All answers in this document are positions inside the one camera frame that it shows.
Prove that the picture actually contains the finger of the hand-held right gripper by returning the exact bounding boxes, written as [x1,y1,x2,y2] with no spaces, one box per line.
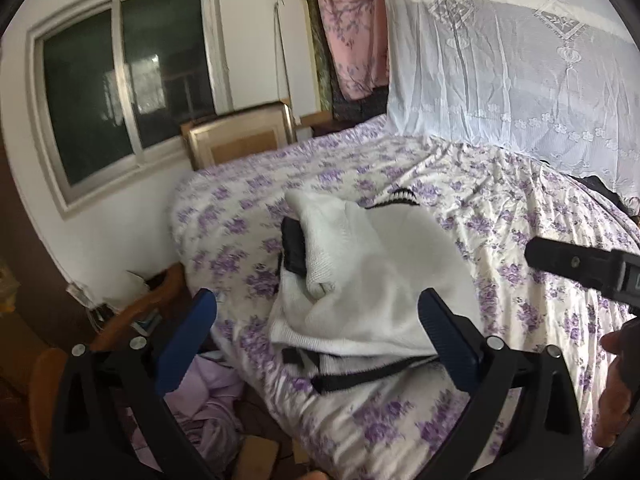
[525,236,622,294]

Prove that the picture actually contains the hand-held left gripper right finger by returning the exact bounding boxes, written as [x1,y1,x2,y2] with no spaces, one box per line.
[417,287,586,480]

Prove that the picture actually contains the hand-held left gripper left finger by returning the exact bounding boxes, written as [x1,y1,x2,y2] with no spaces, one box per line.
[50,287,221,480]

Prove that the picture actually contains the white sweater with black trim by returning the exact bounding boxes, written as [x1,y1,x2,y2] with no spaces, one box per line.
[269,186,483,395]

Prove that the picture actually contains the person's right hand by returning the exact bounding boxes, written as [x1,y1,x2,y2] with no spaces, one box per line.
[596,329,640,448]

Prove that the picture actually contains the lilac cloth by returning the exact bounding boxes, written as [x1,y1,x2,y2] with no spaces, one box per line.
[125,352,246,480]

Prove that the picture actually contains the purple floral bedsheet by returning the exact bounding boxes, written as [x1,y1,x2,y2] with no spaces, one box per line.
[167,112,640,480]

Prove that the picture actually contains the cardboard box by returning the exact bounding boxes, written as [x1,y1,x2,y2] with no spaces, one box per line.
[240,435,281,480]

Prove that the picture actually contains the wooden chair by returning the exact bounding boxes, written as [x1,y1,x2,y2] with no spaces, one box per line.
[27,262,188,461]

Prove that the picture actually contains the white lace cover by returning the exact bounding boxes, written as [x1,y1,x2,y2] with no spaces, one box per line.
[380,0,640,206]

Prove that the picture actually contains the wooden bedside table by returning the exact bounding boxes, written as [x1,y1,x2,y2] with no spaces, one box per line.
[297,110,353,138]

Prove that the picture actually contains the white framed sliding window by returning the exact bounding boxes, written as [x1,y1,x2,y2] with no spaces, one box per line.
[26,0,235,218]

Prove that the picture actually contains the green patterned cloth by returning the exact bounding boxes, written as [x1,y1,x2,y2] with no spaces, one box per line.
[305,0,336,113]

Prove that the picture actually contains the thin metal rod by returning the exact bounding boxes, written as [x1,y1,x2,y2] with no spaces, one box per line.
[272,1,293,106]

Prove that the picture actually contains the pink floral cloth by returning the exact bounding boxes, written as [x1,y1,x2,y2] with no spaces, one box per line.
[314,0,391,102]

